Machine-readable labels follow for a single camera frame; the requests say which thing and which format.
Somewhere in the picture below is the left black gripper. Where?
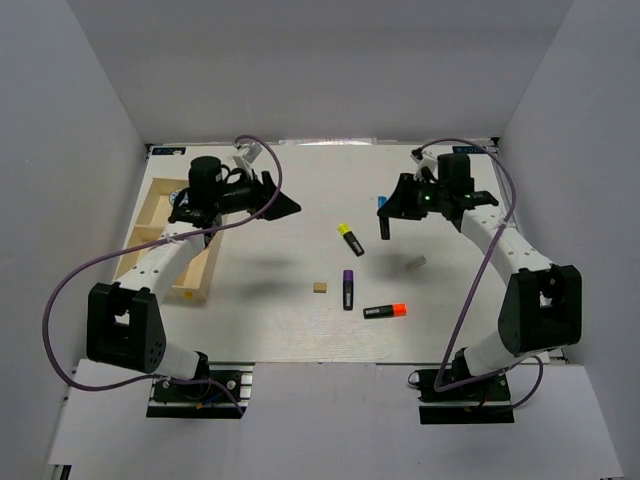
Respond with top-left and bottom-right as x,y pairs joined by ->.
214,169 -> 302,222

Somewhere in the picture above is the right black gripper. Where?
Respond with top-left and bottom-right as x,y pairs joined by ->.
378,173 -> 449,221

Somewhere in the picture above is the blue cap highlighter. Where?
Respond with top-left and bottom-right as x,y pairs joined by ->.
377,196 -> 390,240

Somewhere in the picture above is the yellow cap highlighter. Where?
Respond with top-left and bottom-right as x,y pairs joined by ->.
337,223 -> 365,257

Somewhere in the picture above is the purple cap highlighter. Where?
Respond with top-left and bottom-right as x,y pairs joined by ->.
342,270 -> 354,311

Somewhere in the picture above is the orange cap highlighter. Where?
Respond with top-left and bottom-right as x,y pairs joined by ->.
362,303 -> 407,319

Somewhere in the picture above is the blue slime jar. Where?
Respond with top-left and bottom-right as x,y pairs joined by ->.
169,188 -> 189,208

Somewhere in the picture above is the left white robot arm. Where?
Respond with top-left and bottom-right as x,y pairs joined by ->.
86,156 -> 301,399

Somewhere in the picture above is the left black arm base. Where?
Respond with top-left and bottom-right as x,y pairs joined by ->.
146,363 -> 254,420

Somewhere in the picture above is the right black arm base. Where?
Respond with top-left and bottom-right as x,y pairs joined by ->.
407,368 -> 514,425

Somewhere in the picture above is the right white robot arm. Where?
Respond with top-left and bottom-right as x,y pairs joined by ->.
378,153 -> 583,399

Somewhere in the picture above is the grey white eraser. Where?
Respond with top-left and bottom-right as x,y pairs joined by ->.
406,255 -> 427,271

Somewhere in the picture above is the small tan eraser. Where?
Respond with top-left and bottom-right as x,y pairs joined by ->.
313,282 -> 327,293

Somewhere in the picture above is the wooden compartment tray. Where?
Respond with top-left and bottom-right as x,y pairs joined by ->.
126,177 -> 223,302

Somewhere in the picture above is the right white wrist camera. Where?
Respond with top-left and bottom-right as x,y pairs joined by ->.
410,148 -> 438,181

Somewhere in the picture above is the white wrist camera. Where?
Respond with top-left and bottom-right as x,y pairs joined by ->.
230,142 -> 262,176
410,148 -> 438,181

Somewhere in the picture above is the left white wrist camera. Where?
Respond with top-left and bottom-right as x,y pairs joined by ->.
230,142 -> 262,176

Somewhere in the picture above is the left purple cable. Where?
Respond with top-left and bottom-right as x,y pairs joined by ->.
41,133 -> 286,419

